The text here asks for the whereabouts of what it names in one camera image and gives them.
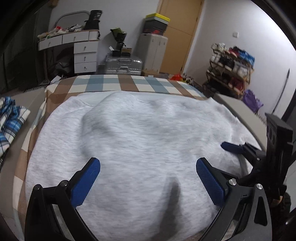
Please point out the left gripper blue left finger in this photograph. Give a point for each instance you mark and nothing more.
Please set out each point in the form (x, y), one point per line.
(41, 221)

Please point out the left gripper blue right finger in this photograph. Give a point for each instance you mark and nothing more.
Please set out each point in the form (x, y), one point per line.
(246, 207)

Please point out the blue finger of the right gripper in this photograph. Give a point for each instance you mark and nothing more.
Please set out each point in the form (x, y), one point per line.
(235, 149)

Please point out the light grey hoodie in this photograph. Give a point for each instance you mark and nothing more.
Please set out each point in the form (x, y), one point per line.
(148, 145)

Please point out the person's right hand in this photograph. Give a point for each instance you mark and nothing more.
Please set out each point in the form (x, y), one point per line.
(284, 204)

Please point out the purple bag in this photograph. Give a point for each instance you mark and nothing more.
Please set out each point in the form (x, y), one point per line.
(252, 101)

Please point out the bamboo shoe rack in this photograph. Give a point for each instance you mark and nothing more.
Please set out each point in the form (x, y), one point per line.
(229, 72)

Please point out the red orange toy pile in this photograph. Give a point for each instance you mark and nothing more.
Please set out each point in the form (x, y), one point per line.
(178, 77)

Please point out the blue plaid shirt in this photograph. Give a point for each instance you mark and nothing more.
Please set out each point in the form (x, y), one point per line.
(12, 119)

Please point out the cardboard box on floor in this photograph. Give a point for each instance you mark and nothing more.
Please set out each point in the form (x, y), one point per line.
(149, 73)

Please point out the checkered bed sheet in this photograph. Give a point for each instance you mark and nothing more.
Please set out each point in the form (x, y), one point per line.
(59, 92)

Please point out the silver lying suitcase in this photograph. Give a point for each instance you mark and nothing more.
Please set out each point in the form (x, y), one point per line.
(123, 65)

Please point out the wooden door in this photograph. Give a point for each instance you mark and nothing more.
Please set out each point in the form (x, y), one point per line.
(184, 17)

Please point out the stacked shoe boxes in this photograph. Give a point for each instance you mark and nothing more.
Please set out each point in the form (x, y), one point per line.
(155, 24)

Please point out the flower bouquet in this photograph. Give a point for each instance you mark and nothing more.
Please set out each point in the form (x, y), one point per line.
(119, 37)

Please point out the white drawer desk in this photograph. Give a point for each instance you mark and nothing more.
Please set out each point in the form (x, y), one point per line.
(84, 45)

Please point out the black box on desk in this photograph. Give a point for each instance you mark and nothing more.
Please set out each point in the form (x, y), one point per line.
(94, 19)

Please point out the arched mirror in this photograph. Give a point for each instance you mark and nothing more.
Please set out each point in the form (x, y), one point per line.
(71, 19)

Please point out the wall switch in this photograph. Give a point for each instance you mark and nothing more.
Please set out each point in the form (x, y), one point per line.
(235, 34)

